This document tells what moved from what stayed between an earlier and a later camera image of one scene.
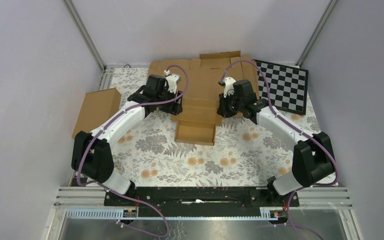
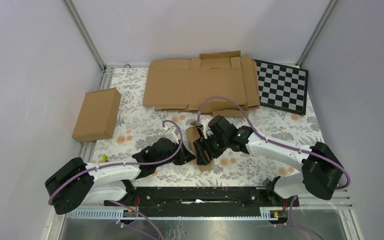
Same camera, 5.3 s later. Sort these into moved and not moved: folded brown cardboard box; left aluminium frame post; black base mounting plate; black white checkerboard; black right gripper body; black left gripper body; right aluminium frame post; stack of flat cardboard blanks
Moved: black left gripper body; black right gripper body
Not moved: left aluminium frame post; black white checkerboard; black base mounting plate; right aluminium frame post; folded brown cardboard box; stack of flat cardboard blanks
